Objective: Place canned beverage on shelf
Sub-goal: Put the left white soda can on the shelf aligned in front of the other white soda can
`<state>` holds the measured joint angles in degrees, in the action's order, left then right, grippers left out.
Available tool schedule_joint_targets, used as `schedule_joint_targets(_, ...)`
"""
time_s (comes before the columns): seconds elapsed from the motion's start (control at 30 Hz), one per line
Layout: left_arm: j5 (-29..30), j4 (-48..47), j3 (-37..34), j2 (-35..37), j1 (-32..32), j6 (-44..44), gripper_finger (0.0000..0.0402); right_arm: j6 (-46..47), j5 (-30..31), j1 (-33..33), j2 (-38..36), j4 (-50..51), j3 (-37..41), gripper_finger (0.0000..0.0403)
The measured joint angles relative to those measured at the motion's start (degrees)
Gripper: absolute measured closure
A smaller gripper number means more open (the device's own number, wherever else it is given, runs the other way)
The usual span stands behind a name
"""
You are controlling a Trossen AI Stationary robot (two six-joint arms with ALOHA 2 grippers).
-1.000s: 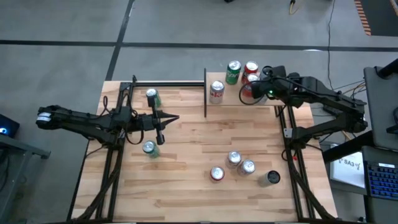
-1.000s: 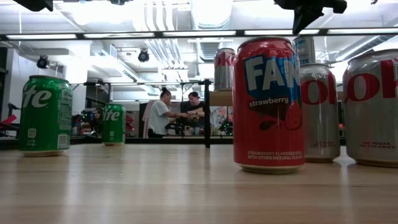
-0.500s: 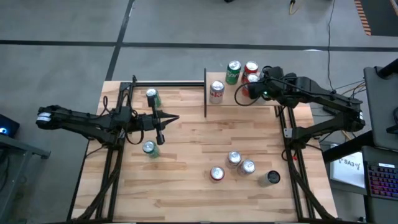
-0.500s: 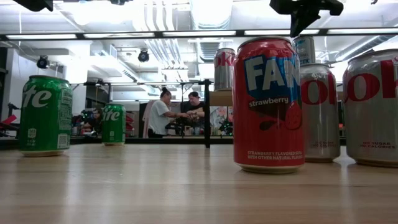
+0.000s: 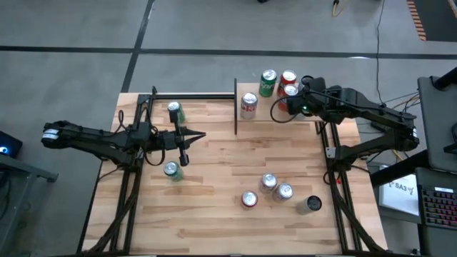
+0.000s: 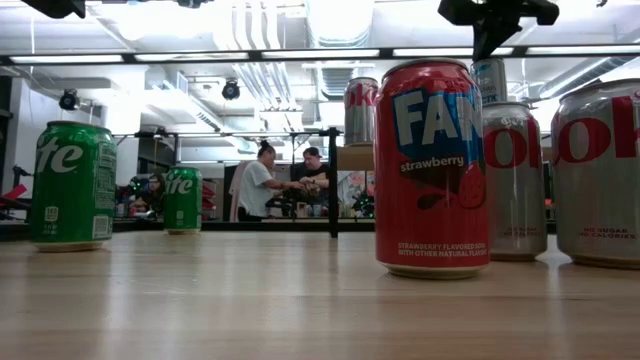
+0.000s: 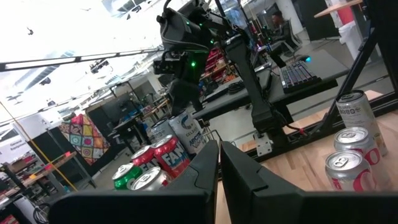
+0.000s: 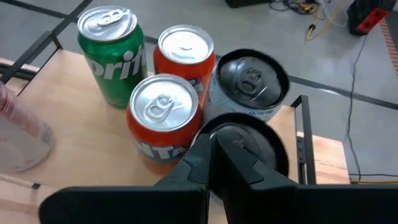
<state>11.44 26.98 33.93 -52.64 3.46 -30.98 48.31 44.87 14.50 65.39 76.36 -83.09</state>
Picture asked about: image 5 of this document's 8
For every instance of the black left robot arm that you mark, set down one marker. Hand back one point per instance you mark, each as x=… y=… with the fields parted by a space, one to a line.
x=89 y=139

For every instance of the white paper sign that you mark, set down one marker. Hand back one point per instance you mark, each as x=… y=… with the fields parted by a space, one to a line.
x=401 y=198

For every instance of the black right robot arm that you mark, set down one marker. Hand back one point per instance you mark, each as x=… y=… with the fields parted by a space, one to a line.
x=371 y=114

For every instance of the black monitor pole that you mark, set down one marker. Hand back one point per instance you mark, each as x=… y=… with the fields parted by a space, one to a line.
x=446 y=80

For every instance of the silver Diet Coke can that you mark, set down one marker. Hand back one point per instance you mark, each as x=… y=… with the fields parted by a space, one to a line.
x=267 y=182
x=283 y=192
x=248 y=107

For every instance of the black desk edge bar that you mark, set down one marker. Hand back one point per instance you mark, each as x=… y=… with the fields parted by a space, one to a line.
x=396 y=171

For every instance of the grey closed laptop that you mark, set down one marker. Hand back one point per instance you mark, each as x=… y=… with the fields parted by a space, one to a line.
x=437 y=125

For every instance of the grey metal cart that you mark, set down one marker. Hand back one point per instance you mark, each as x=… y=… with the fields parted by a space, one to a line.
x=21 y=171

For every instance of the black box blue light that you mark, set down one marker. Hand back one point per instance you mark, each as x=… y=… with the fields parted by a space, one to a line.
x=12 y=142

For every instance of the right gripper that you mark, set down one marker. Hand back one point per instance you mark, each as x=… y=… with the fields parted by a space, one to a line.
x=312 y=105

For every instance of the rainbow backlit keyboard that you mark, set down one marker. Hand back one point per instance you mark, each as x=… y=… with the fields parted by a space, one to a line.
x=441 y=208

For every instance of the white slim can black lid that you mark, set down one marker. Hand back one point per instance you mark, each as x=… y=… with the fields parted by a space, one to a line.
x=307 y=80
x=309 y=205

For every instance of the red Fanta strawberry can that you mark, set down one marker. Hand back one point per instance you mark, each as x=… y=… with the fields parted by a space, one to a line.
x=249 y=200
x=288 y=76
x=290 y=90

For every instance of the green Sprite can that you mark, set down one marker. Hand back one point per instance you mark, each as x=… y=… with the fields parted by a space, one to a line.
x=183 y=115
x=267 y=85
x=174 y=171

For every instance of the wooden shelf black legs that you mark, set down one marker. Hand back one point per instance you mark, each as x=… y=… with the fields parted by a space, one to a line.
x=266 y=110

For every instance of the black aluminium frame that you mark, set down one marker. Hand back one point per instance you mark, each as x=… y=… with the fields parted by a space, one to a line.
x=343 y=221
x=134 y=217

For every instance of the black mat orange stripes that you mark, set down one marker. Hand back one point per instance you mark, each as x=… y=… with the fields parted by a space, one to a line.
x=435 y=21

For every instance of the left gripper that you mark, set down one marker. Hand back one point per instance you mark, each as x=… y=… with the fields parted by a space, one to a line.
x=173 y=140

